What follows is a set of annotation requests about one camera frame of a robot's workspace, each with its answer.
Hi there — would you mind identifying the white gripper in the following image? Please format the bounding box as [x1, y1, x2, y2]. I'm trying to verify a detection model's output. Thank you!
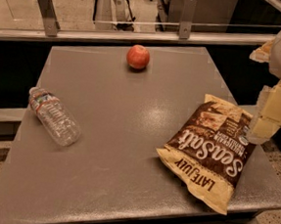
[247, 30, 281, 144]

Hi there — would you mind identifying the clear plastic water bottle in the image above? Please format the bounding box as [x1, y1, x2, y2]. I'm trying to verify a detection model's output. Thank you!
[28, 87, 81, 147]

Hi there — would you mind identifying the red apple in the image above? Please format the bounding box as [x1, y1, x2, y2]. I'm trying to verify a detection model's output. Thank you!
[126, 45, 150, 69]

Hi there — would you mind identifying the brown sea salt chip bag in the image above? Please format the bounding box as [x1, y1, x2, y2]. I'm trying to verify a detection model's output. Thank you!
[157, 94, 255, 214]

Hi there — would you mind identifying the right metal rail bracket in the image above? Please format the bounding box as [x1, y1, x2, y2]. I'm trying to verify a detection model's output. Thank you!
[178, 0, 198, 39]

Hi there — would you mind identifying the metal rail bracket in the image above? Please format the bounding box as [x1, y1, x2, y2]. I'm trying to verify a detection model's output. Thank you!
[37, 0, 61, 37]
[178, 0, 198, 39]

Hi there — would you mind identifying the horizontal metal rail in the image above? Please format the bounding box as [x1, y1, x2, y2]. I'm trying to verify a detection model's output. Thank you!
[0, 29, 275, 46]

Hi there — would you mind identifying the left metal rail bracket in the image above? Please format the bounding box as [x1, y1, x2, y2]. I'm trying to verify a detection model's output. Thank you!
[37, 0, 61, 37]

